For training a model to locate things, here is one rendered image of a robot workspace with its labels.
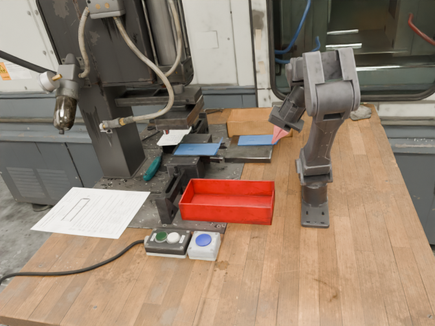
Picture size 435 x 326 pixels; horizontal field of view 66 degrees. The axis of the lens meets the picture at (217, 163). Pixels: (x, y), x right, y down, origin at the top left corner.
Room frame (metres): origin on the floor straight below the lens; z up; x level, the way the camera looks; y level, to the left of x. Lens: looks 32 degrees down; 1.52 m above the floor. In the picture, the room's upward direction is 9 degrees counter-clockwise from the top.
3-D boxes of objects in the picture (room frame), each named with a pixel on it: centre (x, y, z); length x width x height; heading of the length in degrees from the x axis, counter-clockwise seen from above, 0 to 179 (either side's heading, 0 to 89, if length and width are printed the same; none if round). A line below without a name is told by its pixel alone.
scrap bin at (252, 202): (0.75, -0.01, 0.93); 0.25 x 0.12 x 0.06; 73
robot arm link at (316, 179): (0.73, -0.25, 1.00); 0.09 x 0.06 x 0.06; 85
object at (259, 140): (1.09, -0.17, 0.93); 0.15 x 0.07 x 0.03; 75
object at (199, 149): (0.97, 0.05, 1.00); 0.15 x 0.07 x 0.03; 73
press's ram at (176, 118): (1.00, 0.15, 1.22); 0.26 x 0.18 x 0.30; 73
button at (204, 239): (0.61, 0.06, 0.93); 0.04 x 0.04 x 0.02
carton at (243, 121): (1.21, -0.19, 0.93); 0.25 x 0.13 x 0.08; 73
